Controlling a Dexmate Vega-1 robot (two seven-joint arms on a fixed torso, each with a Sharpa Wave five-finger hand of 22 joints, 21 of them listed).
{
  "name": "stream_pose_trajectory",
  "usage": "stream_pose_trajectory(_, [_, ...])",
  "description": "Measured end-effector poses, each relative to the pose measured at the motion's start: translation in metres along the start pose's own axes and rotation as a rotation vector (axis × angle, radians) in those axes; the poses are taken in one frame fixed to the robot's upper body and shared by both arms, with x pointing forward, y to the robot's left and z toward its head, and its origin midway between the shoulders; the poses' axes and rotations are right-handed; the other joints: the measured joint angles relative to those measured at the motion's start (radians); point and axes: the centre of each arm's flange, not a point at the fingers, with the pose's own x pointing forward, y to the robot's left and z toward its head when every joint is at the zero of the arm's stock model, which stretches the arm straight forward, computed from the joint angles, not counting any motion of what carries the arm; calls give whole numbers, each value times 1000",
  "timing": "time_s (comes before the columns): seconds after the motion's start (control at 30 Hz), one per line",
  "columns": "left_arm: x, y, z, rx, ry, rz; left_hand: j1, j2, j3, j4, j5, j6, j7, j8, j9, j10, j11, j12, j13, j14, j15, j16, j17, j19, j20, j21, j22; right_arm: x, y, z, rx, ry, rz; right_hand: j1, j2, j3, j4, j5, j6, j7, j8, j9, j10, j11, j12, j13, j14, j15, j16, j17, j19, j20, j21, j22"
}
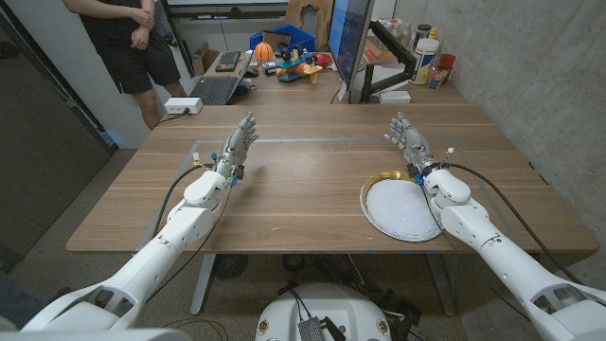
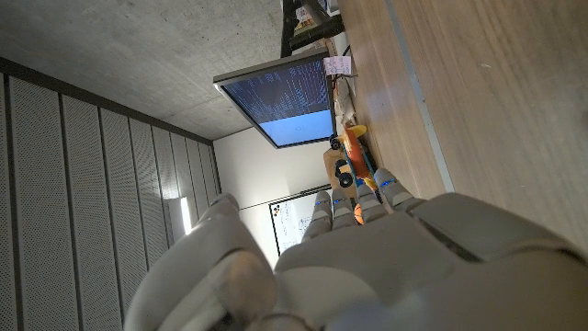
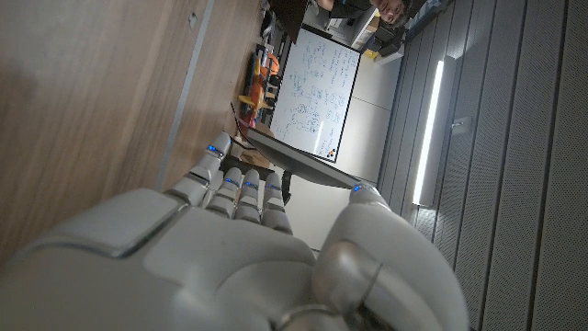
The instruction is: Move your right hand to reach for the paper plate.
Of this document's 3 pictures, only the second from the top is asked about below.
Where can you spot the ceiling light strip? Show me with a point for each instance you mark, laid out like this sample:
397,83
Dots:
185,215

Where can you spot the large computer monitor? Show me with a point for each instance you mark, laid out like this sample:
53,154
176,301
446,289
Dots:
285,101

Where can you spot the small orange basketball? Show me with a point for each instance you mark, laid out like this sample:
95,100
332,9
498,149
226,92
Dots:
358,214

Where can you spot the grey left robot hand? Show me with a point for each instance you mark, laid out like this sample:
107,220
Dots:
376,266

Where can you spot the paper note on monitor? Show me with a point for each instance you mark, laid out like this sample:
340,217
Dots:
337,65

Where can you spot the wall whiteboard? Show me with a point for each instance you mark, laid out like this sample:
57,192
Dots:
289,220

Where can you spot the colourful toy airplane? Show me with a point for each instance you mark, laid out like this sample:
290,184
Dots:
353,149

